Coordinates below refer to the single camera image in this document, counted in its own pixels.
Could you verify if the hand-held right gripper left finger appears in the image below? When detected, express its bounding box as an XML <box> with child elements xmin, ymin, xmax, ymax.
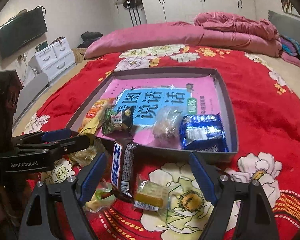
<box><xmin>17</xmin><ymin>151</ymin><xmax>108</xmax><ymax>240</ymax></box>

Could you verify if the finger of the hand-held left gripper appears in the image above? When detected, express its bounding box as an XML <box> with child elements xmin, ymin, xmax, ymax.
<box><xmin>12</xmin><ymin>129</ymin><xmax>72</xmax><ymax>145</ymax></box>
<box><xmin>14</xmin><ymin>135</ymin><xmax>90</xmax><ymax>155</ymax></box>

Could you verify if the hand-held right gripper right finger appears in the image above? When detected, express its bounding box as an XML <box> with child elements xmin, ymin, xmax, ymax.
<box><xmin>189</xmin><ymin>151</ymin><xmax>282</xmax><ymax>240</ymax></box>

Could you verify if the clear packet green label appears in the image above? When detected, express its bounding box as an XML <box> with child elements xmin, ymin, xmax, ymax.
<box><xmin>86</xmin><ymin>181</ymin><xmax>117</xmax><ymax>213</ymax></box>

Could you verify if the black chocolate bar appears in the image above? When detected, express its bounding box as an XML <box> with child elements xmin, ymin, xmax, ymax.
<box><xmin>110</xmin><ymin>141</ymin><xmax>138</xmax><ymax>204</ymax></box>

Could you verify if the orange snack packet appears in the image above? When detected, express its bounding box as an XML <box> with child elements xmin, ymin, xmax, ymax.
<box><xmin>79</xmin><ymin>99</ymin><xmax>115</xmax><ymax>140</ymax></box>

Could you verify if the blue cookie packet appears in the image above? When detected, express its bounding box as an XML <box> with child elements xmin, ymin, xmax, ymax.
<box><xmin>179</xmin><ymin>114</ymin><xmax>228</xmax><ymax>153</ymax></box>

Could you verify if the green black snack packet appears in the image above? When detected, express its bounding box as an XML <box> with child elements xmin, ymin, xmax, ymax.
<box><xmin>102</xmin><ymin>106</ymin><xmax>133</xmax><ymax>136</ymax></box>

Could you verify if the clear packet yellow cake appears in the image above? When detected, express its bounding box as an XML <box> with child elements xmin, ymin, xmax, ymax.
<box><xmin>133</xmin><ymin>176</ymin><xmax>183</xmax><ymax>222</ymax></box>

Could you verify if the clear packet brown pastry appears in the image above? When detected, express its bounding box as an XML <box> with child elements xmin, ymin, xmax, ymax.
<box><xmin>152</xmin><ymin>106</ymin><xmax>184</xmax><ymax>143</ymax></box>

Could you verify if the grey cardboard box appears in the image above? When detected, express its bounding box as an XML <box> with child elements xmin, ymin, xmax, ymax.
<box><xmin>65</xmin><ymin>66</ymin><xmax>239</xmax><ymax>163</ymax></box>

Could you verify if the white drawer cabinet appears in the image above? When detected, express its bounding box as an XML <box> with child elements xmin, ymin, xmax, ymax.
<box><xmin>27</xmin><ymin>37</ymin><xmax>77</xmax><ymax>85</ymax></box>

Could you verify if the red floral blanket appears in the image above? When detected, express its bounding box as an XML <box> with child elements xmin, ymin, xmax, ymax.
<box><xmin>12</xmin><ymin>44</ymin><xmax>300</xmax><ymax>240</ymax></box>

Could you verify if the tan fuzzy cloth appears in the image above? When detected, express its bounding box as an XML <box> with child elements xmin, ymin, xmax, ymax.
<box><xmin>72</xmin><ymin>48</ymin><xmax>87</xmax><ymax>65</ymax></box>

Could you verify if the pink book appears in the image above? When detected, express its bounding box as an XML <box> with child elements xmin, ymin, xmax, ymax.
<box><xmin>95</xmin><ymin>76</ymin><xmax>230</xmax><ymax>153</ymax></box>

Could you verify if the black clothes pile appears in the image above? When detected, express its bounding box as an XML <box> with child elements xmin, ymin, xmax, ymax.
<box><xmin>76</xmin><ymin>31</ymin><xmax>103</xmax><ymax>49</ymax></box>

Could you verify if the pink folded quilt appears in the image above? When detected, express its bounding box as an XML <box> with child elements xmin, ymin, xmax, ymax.
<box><xmin>84</xmin><ymin>21</ymin><xmax>283</xmax><ymax>59</ymax></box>

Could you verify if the crumpled pink duvet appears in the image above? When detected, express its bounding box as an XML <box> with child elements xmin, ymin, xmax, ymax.
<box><xmin>194</xmin><ymin>11</ymin><xmax>300</xmax><ymax>73</ymax></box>

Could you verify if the colourful striped clothing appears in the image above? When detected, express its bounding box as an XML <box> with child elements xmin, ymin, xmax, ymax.
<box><xmin>280</xmin><ymin>35</ymin><xmax>300</xmax><ymax>60</ymax></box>

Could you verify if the grey padded headboard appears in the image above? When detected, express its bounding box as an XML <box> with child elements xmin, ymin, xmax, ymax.
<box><xmin>267</xmin><ymin>10</ymin><xmax>300</xmax><ymax>40</ymax></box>

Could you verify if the white wardrobe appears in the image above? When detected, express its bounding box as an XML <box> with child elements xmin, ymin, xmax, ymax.
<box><xmin>92</xmin><ymin>0</ymin><xmax>255</xmax><ymax>27</ymax></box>

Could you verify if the black wall television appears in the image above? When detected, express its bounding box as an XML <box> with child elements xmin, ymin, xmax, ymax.
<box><xmin>0</xmin><ymin>7</ymin><xmax>48</xmax><ymax>60</ymax></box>

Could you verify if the floral painted wall panel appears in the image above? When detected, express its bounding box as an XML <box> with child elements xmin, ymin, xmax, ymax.
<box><xmin>279</xmin><ymin>0</ymin><xmax>300</xmax><ymax>18</ymax></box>

